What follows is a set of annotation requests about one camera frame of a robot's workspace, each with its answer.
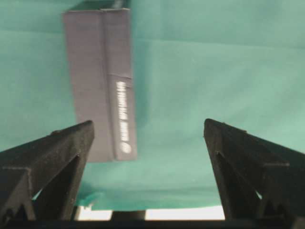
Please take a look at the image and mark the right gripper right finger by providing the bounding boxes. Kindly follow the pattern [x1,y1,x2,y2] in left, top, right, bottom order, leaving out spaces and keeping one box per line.
[203,119,305,222]

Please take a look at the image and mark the black camera box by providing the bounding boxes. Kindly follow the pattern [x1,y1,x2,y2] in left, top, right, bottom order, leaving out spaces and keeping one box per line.
[63,8,137,163]

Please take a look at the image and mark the green table cloth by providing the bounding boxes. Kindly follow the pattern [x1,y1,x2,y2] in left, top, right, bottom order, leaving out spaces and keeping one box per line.
[0,0,305,210]

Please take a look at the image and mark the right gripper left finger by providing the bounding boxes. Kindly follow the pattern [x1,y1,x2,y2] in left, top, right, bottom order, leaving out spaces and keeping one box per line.
[0,121,94,222]

